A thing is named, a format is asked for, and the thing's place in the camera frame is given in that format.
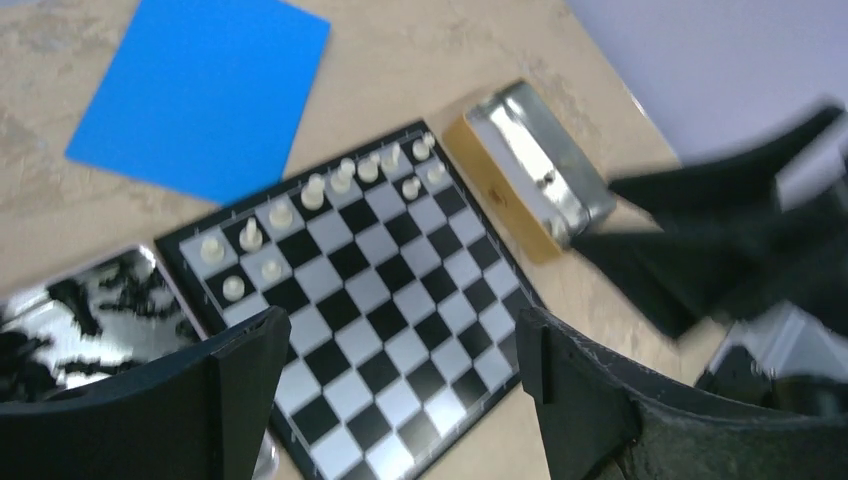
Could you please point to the white bishop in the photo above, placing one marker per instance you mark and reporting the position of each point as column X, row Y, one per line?
column 280, row 215
column 368, row 168

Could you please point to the white queen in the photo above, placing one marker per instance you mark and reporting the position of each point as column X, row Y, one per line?
column 341, row 178

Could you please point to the white rook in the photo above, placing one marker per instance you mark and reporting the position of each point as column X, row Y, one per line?
column 212, row 250

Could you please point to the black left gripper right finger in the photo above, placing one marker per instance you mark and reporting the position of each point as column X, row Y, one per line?
column 604, row 416

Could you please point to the silver tin with black pieces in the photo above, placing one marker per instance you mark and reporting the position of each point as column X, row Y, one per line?
column 93, row 323

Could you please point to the white king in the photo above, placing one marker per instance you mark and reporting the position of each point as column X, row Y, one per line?
column 312, row 195

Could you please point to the white piece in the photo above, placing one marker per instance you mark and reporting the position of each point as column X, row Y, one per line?
column 251, row 237

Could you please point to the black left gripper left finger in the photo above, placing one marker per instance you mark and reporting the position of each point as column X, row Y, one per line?
column 199, row 413

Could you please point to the white knight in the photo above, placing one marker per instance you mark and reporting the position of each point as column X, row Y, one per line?
column 389, row 160

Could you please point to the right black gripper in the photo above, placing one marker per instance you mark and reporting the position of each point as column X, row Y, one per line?
column 789, row 350

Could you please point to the black and white chessboard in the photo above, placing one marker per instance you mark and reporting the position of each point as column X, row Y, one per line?
column 402, row 313

